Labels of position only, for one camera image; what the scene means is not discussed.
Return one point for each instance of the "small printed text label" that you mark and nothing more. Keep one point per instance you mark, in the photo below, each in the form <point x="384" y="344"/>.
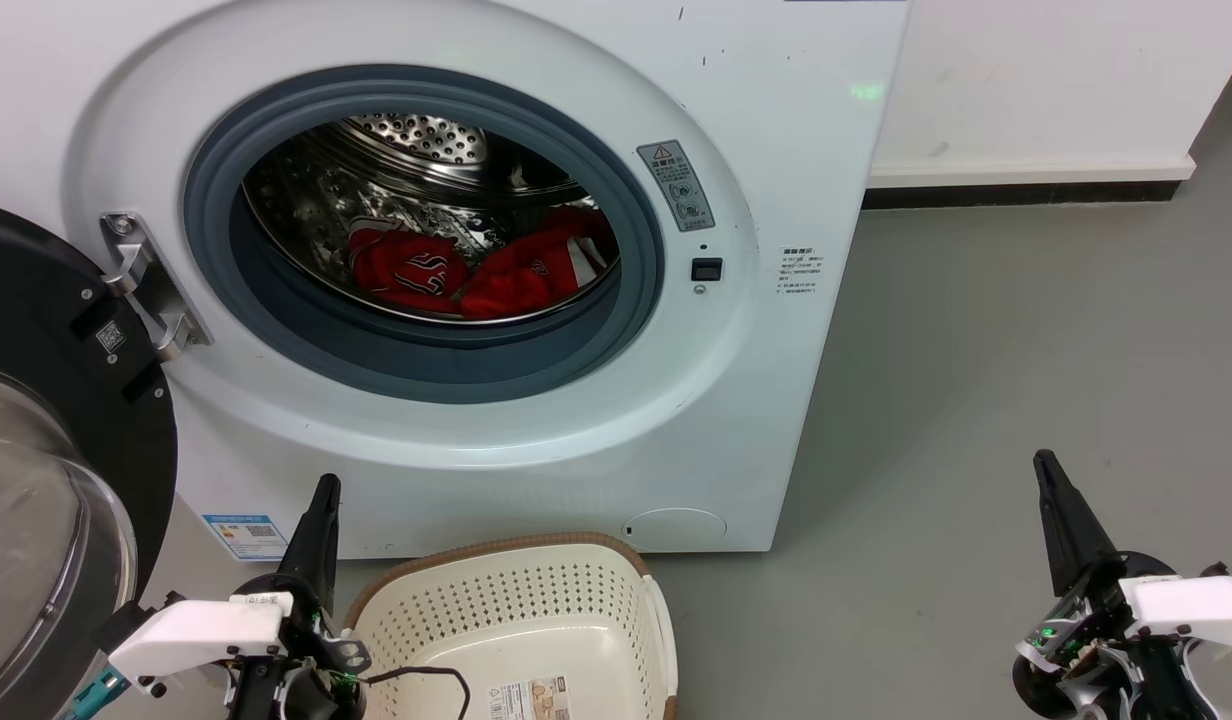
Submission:
<point x="800" y="270"/>

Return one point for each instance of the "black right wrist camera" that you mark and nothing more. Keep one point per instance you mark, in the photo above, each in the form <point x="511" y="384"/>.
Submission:
<point x="1221" y="572"/>

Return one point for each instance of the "grey warning sticker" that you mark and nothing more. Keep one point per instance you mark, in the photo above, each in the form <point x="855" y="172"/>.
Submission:
<point x="676" y="185"/>

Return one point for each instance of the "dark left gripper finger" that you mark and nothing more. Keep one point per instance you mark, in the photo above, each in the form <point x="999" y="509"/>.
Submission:
<point x="329" y="550"/>
<point x="304" y="560"/>

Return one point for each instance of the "printed paper product label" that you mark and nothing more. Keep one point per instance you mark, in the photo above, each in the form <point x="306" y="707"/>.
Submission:
<point x="531" y="700"/>

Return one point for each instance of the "white front-load washing machine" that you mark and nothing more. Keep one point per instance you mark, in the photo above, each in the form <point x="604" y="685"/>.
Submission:
<point x="776" y="400"/>

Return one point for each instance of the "round white filter cover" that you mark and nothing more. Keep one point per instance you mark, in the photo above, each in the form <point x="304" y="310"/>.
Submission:
<point x="674" y="528"/>

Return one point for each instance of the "black wall baseboard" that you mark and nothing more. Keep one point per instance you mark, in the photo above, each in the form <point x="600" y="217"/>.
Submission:
<point x="1026" y="194"/>

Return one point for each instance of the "white QR code sticker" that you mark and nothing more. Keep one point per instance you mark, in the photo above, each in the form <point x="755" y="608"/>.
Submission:
<point x="111" y="337"/>

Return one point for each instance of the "red jersey with white stripes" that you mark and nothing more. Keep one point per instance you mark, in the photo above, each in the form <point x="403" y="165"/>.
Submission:
<point x="521" y="275"/>

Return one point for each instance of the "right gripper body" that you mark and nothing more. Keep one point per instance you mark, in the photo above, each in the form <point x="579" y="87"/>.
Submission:
<point x="1076" y="650"/>

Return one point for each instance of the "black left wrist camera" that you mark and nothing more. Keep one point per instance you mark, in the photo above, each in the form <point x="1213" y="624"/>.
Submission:
<point x="126" y="625"/>

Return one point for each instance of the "cream perforated laundry basket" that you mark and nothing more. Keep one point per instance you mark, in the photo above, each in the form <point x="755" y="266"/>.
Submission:
<point x="536" y="620"/>

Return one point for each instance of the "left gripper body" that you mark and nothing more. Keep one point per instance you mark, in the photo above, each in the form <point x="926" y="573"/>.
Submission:
<point x="306" y="680"/>

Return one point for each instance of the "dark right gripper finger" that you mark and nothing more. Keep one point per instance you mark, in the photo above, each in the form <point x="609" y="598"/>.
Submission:
<point x="1091" y="545"/>
<point x="1061" y="550"/>

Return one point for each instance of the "teal connector clip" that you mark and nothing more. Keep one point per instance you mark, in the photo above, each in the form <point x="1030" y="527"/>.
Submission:
<point x="96" y="695"/>

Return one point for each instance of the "black round washer door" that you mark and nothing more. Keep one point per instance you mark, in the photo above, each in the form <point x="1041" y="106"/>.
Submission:
<point x="36" y="300"/>

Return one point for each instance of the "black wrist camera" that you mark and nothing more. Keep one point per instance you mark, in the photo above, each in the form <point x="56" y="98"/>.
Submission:
<point x="1221" y="572"/>
<point x="126" y="625"/>

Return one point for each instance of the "grey rubber door gasket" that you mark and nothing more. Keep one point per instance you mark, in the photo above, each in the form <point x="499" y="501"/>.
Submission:
<point x="426" y="370"/>

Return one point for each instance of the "stainless steel washing machine drum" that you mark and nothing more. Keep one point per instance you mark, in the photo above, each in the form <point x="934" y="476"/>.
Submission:
<point x="396" y="170"/>

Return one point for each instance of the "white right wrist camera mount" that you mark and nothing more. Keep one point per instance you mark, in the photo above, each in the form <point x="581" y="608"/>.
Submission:
<point x="1196" y="605"/>

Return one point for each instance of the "blue energy label sticker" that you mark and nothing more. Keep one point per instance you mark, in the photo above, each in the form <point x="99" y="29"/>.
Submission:
<point x="244" y="537"/>

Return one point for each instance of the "silver metal door hinge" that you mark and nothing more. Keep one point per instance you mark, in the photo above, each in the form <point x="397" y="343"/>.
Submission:
<point x="141" y="275"/>

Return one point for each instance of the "red jersey with wave print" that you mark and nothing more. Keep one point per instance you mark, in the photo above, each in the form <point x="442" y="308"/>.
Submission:
<point x="401" y="270"/>

